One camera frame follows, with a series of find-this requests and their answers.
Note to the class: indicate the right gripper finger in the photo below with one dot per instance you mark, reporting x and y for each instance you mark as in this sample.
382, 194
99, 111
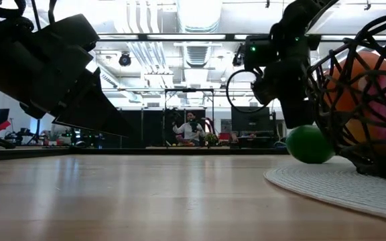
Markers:
297, 114

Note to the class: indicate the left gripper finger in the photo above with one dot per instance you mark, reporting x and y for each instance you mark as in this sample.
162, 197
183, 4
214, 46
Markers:
92, 110

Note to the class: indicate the green lime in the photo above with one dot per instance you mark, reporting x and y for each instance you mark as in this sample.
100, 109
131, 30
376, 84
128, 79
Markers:
308, 145

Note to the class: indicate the orange bell pepper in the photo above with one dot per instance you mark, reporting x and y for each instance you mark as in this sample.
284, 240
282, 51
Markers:
357, 67

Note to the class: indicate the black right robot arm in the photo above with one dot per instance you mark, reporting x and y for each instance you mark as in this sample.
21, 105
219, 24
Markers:
297, 16

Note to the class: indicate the dark wicker basket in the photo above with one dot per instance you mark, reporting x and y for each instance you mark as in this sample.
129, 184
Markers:
367, 164

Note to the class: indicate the large black monitor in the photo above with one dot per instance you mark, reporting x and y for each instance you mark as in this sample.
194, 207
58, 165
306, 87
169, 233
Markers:
250, 120

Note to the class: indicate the black ceiling spotlight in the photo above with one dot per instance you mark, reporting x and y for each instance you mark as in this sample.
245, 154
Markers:
237, 60
125, 60

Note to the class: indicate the black partition panels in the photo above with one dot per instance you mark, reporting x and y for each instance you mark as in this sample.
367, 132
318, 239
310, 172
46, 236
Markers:
152, 127

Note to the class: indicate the white round woven placemat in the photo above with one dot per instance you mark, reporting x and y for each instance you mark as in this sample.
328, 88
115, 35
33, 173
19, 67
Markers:
330, 187

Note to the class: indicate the potted plant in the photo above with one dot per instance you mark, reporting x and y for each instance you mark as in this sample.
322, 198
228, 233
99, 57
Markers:
211, 140

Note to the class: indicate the person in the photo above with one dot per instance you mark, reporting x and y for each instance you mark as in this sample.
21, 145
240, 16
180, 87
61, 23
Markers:
189, 130

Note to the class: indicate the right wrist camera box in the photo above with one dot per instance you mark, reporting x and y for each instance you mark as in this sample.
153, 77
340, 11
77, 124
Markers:
261, 52

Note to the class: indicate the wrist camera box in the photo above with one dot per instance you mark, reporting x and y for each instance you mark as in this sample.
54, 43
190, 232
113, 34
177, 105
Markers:
70, 33
261, 52

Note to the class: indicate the black table edge rail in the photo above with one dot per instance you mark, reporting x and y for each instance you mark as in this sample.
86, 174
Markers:
112, 151

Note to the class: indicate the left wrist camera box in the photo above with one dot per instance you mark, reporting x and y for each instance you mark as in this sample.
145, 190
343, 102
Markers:
70, 33

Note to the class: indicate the black overhead frame bar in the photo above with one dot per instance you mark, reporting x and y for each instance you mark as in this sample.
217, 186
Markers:
228, 37

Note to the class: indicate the black gantry frame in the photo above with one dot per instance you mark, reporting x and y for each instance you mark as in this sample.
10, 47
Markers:
189, 90

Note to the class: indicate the silver ceiling air duct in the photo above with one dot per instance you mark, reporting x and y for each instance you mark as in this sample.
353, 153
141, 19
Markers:
198, 20

